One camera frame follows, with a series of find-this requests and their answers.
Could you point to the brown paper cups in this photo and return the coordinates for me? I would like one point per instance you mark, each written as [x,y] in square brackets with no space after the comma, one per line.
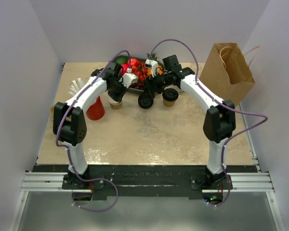
[114,104]

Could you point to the green lime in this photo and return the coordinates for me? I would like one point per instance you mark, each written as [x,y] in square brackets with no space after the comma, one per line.
[121,60]

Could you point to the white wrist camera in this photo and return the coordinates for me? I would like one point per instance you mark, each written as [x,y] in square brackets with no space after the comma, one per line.
[151,65]
[129,78]

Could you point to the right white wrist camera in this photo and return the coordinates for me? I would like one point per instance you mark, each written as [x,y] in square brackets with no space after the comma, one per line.
[151,65]

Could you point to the brown paper coffee cup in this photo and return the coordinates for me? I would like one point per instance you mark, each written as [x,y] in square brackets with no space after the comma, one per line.
[168,103]

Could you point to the dark green fruit tray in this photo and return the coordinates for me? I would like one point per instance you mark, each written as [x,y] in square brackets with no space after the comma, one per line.
[131,90]

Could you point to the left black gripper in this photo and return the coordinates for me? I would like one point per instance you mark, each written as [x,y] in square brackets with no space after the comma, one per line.
[118,97]

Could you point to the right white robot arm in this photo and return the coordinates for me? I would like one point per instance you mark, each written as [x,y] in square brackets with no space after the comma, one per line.
[219,123]

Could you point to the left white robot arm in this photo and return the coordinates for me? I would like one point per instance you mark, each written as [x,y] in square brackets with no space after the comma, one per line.
[69,123]

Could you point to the aluminium rail frame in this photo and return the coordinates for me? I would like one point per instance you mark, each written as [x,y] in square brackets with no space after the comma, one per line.
[166,136]

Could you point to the brown paper bag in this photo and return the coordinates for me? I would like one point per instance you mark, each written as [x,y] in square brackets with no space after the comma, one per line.
[226,73]

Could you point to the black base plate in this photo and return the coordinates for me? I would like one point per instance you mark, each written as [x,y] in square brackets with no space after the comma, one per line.
[139,181]

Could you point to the dark grape bunch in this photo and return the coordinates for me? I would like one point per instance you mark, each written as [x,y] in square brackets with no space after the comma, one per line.
[138,85]

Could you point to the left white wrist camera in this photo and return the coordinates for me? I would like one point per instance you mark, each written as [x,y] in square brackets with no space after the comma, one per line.
[129,78]

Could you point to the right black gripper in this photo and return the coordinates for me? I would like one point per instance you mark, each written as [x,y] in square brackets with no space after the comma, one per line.
[151,85]

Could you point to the red plastic cup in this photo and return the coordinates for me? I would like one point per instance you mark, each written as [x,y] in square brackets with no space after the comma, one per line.
[96,111]

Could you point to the orange spiky fruit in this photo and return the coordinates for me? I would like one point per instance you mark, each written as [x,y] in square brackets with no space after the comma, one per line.
[159,70]

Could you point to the stacked black lids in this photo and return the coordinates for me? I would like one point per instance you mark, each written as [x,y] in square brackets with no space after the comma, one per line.
[145,102]

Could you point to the brown pulp cup carrier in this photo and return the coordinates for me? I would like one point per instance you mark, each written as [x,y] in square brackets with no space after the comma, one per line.
[51,111]

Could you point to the black coffee cup lid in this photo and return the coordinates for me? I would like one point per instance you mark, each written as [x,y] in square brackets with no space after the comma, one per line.
[170,95]

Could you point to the red apple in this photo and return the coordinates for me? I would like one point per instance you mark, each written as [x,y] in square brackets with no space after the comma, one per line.
[133,62]

